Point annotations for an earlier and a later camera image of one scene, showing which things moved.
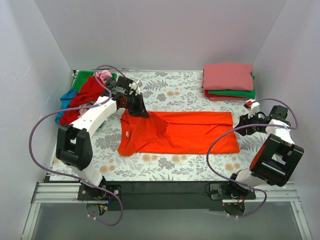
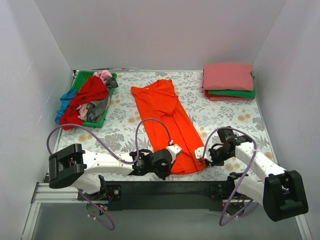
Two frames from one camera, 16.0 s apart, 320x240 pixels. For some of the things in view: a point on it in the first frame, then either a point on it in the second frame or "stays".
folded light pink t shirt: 230,99 stays
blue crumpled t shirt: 65,102 stays
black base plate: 164,195 stays
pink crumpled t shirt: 103,74 stays
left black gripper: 136,105 -> 164,161
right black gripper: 249,124 -> 211,157
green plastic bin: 80,77 stays
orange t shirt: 178,132 -> 157,100
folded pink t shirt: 228,76 stays
